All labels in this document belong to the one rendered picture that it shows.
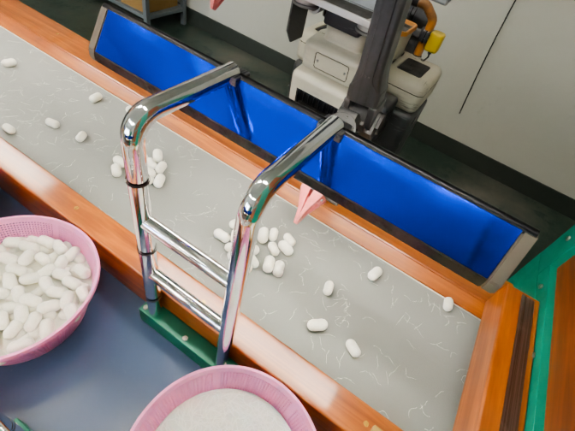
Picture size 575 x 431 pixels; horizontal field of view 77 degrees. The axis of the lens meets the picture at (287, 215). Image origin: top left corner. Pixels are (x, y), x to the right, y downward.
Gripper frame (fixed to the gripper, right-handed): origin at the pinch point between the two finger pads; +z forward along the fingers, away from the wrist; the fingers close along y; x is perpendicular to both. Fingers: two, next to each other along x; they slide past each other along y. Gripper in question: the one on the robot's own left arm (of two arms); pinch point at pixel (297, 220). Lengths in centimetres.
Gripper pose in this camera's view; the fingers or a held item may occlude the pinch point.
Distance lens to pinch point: 72.2
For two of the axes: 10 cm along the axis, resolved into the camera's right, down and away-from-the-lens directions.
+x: 2.1, 1.4, 9.7
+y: 8.2, 5.1, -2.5
